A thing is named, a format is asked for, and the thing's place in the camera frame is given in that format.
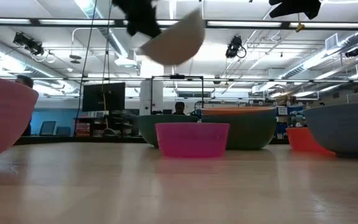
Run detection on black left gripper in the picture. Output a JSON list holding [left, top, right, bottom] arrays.
[[111, 0, 162, 39]]

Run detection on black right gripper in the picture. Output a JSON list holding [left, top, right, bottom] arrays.
[[268, 0, 322, 21]]

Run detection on white plastic bowl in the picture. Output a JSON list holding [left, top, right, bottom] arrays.
[[139, 8, 206, 67]]

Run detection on dark teal green bowl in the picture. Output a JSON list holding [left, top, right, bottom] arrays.
[[137, 114, 200, 148]]

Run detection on orange plastic bowl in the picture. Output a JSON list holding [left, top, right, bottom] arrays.
[[201, 106, 275, 118]]

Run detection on small magenta translucent bowl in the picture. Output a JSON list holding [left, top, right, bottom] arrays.
[[154, 121, 231, 159]]

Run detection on blue plastic bowl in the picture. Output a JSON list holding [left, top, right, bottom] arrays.
[[302, 101, 358, 158]]

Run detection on light pink plastic bowl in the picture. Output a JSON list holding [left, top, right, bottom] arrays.
[[0, 73, 40, 162]]

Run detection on yellow hanging tag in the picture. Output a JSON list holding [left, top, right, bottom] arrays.
[[295, 12, 306, 33]]

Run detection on black computer monitor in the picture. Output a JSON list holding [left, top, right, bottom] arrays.
[[81, 82, 126, 113]]

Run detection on person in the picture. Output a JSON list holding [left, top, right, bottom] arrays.
[[172, 101, 186, 116]]

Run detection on small red orange bowl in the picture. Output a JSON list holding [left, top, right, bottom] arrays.
[[285, 126, 336, 156]]

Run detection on grey office chair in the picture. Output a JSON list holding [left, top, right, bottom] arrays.
[[55, 125, 72, 137], [39, 120, 57, 136]]

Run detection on large green plastic bowl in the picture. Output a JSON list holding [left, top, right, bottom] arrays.
[[201, 108, 277, 151]]

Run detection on black distant rig frame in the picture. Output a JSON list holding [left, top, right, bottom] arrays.
[[150, 74, 205, 115]]

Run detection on black ceiling mounted camera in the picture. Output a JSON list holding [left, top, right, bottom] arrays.
[[12, 31, 45, 57], [225, 34, 247, 60]]

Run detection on black overhead frame beam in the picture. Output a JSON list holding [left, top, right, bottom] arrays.
[[0, 16, 358, 31]]

